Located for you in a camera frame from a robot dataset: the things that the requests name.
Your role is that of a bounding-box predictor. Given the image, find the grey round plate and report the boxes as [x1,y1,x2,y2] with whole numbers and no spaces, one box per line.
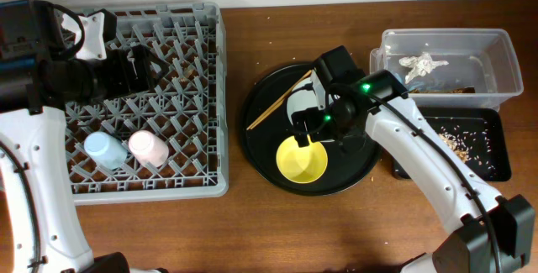
[286,78,319,123]

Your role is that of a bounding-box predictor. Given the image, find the yellow bowl with food scraps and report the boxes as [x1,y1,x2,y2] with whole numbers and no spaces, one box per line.
[276,136,329,184]

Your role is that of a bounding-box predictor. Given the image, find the wooden chopstick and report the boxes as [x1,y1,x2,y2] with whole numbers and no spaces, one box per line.
[246,70,313,130]
[247,97,285,130]

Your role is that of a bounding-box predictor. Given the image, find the blue plastic cup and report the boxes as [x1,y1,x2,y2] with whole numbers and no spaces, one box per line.
[83,131,128,170]

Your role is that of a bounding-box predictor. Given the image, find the pink plastic cup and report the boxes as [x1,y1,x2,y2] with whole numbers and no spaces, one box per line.
[128,130,169,167]

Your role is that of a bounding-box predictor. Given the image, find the white napkin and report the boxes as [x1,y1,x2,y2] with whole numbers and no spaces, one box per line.
[398,53,449,84]

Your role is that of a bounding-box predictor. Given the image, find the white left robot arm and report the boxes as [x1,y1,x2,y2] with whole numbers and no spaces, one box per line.
[1,0,167,272]

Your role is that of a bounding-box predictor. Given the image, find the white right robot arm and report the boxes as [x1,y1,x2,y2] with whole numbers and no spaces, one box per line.
[291,46,535,273]

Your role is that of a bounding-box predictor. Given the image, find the grey plastic dishwasher rack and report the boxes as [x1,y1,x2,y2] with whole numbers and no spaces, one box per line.
[66,3,229,205]

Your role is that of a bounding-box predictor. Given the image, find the clear plastic waste bin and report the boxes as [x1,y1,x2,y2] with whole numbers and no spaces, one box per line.
[369,29,524,110]

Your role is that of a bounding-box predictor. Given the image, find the round black tray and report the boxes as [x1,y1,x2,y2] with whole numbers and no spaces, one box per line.
[239,63,382,196]

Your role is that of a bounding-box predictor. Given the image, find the food scraps in clear bin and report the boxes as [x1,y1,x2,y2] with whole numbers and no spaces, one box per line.
[409,87,476,94]

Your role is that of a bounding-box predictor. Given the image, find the rice and food scraps pile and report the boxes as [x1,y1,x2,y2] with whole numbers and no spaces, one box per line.
[437,125,495,170]

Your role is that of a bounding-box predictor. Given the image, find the black rectangular bin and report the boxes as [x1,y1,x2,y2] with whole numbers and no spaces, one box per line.
[390,105,513,183]

